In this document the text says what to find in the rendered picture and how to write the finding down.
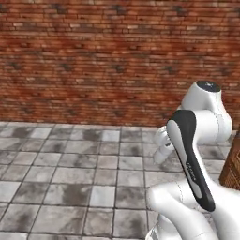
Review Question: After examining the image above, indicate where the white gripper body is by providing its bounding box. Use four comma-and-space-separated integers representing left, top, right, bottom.
152, 143, 173, 165

